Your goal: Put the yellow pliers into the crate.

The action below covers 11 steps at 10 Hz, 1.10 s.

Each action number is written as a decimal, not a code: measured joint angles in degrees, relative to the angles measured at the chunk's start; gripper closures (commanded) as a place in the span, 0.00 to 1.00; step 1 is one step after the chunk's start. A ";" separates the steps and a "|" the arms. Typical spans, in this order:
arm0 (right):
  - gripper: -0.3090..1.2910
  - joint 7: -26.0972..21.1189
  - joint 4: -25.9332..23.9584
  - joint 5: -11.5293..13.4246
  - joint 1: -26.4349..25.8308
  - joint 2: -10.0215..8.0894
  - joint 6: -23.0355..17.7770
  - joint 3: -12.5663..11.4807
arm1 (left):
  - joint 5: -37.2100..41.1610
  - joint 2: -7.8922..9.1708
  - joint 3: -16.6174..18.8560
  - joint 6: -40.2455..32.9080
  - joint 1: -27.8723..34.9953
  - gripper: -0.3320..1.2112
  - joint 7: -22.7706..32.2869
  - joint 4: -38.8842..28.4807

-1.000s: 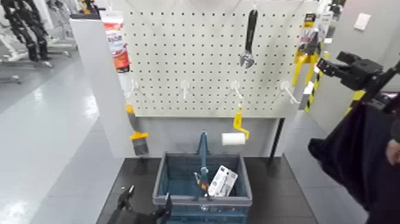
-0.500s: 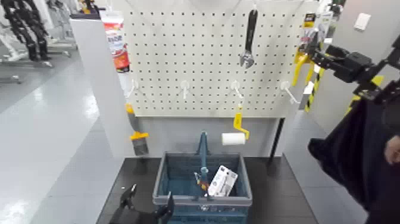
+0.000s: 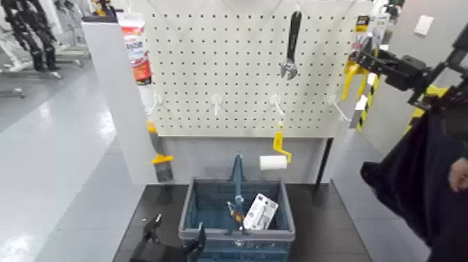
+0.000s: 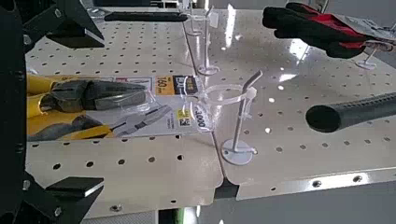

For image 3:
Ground person's bare hand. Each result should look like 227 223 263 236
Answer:
448 157 468 192

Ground red white sealant tube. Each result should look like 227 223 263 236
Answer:
117 12 154 87

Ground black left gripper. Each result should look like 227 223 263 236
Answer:
130 213 207 262

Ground blue folding crate with handle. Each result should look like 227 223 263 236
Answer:
178 153 296 262

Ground white partition panel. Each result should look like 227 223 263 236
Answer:
81 20 159 185

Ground white perforated pegboard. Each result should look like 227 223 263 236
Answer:
140 0 374 139

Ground yellow pliers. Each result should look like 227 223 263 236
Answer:
341 14 390 102

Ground white pegboard hook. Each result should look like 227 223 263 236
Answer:
270 94 286 117
148 93 164 116
210 93 223 117
327 95 352 123

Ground white packaged tool card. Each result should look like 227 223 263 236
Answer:
242 193 279 231

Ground white paint roller yellow handle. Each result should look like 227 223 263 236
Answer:
259 122 293 171

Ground black adjustable wrench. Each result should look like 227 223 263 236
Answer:
280 10 303 82

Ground person in dark clothing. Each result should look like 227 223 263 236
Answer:
359 109 468 262

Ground yellow handled paint brush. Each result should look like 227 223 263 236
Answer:
146 121 176 183

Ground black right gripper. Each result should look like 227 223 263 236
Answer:
349 48 433 92

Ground white wall switch plate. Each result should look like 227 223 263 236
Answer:
414 15 435 38

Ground small red yellow tool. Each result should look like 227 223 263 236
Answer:
226 201 245 225

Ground yellow black striped corner guard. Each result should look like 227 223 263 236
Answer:
355 72 381 132
403 84 450 134

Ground white robot stand frame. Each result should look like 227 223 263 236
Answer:
54 0 92 68

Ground black humanoid robot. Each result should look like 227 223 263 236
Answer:
0 0 60 72

